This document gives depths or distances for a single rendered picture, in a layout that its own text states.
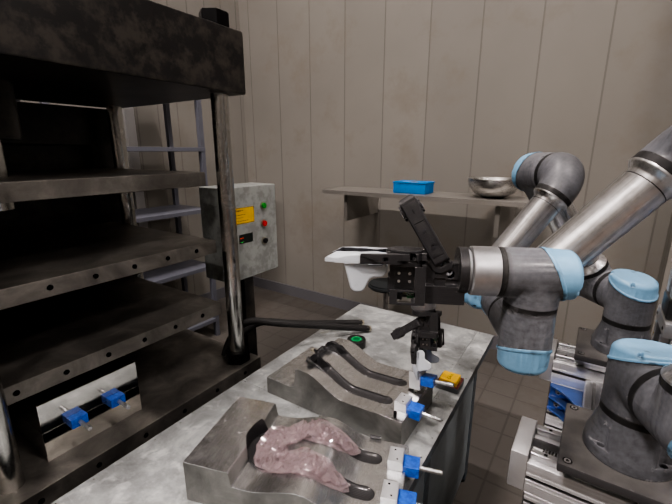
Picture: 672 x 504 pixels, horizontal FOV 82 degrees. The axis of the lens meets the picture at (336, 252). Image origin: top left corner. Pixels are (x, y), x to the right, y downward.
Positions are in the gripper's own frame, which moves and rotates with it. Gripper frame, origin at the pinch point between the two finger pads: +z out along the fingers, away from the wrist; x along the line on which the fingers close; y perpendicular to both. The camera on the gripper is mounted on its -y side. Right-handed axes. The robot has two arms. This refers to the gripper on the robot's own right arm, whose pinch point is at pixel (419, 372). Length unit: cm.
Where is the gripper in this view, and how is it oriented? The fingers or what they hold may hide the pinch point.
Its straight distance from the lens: 128.9
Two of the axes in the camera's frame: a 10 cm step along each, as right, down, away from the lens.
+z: 0.4, 10.0, 0.6
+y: 8.4, 0.0, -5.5
